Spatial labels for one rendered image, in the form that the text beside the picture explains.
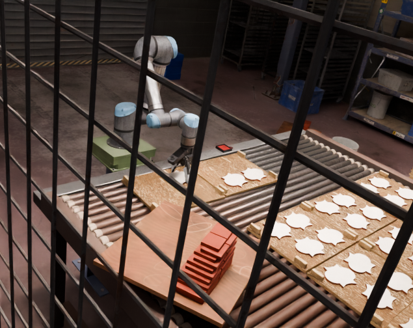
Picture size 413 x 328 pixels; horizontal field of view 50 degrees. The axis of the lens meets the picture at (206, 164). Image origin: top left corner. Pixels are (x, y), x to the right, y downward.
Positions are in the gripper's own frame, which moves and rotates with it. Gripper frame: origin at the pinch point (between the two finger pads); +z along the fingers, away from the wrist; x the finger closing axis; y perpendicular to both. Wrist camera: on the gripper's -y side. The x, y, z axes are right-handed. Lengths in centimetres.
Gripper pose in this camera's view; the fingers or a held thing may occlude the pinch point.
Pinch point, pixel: (178, 177)
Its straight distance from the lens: 237.5
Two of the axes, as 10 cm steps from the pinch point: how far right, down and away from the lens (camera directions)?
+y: 7.0, -2.2, 6.8
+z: -1.7, 8.7, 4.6
